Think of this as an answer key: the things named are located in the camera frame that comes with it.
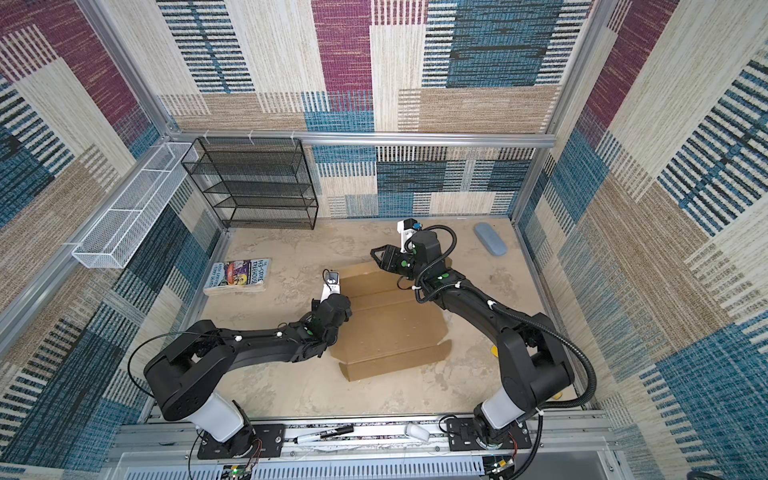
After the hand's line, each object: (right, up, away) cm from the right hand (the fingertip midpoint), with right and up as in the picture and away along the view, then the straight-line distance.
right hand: (375, 256), depth 84 cm
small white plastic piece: (+10, -41, -12) cm, 44 cm away
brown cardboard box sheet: (+4, -21, +8) cm, 23 cm away
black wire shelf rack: (-45, +26, +26) cm, 58 cm away
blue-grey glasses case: (+42, +6, +30) cm, 52 cm away
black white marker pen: (-12, -43, -9) cm, 46 cm away
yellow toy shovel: (+35, -27, +4) cm, 44 cm away
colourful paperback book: (-47, -7, +19) cm, 51 cm away
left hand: (-11, -10, +6) cm, 16 cm away
